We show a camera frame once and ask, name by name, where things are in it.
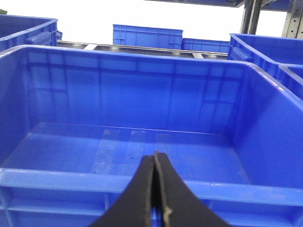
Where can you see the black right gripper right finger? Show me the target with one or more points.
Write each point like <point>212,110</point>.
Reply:
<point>175,204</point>

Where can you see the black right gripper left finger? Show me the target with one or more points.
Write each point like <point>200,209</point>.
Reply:
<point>133,207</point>

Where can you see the large blue plastic bin right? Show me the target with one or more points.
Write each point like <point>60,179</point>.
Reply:
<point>74,125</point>

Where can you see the large blue plastic bin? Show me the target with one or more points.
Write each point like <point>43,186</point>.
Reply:
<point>20,30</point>
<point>74,125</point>

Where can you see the low blue crate far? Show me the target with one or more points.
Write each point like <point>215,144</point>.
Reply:
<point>205,45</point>

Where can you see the blue bin right edge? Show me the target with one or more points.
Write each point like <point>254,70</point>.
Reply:
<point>291,76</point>

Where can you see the blue crate far centre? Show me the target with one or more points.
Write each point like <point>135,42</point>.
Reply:
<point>140,36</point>

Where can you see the blue bin far right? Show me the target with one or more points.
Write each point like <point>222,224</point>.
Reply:
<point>265,51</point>

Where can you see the metal rack upright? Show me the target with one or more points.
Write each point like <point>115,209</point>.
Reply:
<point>281,18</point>

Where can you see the large blue plastic bin left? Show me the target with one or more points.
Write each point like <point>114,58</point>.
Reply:
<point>20,30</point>

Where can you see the steel shelf rail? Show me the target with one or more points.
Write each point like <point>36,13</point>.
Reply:
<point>144,50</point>

